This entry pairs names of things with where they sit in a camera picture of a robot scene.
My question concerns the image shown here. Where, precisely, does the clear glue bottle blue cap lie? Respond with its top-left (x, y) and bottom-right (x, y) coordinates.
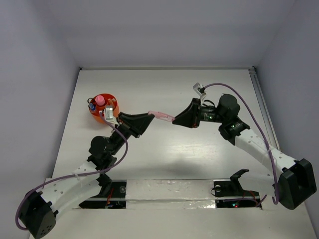
top-left (88, 103), bottom-right (96, 112)

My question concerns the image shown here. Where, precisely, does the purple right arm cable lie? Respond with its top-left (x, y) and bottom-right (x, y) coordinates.
top-left (204, 82), bottom-right (279, 205)

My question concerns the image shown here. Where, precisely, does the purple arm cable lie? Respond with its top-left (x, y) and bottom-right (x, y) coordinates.
top-left (14, 113), bottom-right (130, 230)
top-left (204, 82), bottom-right (279, 205)

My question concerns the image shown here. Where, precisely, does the orange round desk organizer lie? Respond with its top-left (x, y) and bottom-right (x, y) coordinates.
top-left (87, 93), bottom-right (120, 123)

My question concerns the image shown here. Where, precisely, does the pink cap crayon bottle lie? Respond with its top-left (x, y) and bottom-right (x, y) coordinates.
top-left (95, 95), bottom-right (105, 106)

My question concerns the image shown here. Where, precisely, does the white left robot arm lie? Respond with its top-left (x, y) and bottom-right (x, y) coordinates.
top-left (15, 113), bottom-right (155, 239)

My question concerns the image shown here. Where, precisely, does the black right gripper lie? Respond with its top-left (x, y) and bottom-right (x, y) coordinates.
top-left (172, 97), bottom-right (226, 127)

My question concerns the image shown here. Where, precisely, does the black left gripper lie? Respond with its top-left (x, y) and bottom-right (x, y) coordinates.
top-left (109, 113), bottom-right (154, 156)

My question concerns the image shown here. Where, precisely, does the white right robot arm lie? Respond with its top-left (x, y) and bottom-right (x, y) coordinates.
top-left (172, 94), bottom-right (317, 210)

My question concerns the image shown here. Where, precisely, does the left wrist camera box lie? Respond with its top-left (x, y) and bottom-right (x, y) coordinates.
top-left (99, 106), bottom-right (118, 125)

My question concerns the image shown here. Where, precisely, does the orange highlighter pen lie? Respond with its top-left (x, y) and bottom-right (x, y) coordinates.
top-left (107, 99), bottom-right (116, 109)

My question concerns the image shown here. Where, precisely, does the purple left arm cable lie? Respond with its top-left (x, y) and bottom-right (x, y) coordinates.
top-left (14, 113), bottom-right (130, 230)

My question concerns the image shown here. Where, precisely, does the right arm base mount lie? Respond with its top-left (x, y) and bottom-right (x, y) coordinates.
top-left (210, 169), bottom-right (261, 209)

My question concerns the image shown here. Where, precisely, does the pink highlighter pen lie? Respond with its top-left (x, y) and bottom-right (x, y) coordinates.
top-left (148, 111), bottom-right (175, 122)

